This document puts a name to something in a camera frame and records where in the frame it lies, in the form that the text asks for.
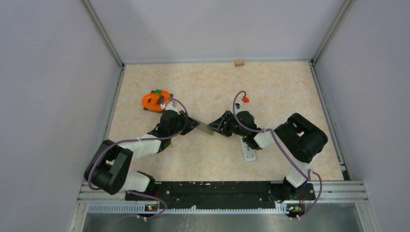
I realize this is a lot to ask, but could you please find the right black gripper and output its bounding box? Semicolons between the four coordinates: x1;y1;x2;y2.
208;110;248;138

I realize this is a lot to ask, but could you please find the white remote control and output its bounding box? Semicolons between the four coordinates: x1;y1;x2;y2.
195;122;214;135
240;138;256;162

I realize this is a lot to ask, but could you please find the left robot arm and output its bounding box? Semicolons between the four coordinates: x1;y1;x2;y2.
84;110;199;200

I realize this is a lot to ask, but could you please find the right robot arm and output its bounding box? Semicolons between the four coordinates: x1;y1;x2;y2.
209;110;328;199

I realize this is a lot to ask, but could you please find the white remote control upright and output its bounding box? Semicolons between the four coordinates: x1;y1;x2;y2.
240;138;256;162

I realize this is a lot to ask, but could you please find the dark square mat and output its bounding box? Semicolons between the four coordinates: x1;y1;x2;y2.
143;93;174;113

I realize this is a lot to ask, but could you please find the orange tape roll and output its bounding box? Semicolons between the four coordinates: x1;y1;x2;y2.
142;90;172;112

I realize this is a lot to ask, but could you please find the tan wooden block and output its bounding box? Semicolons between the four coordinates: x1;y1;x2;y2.
234;60;245;67

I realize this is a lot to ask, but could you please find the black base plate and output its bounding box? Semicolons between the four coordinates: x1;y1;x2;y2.
125;181;316;209

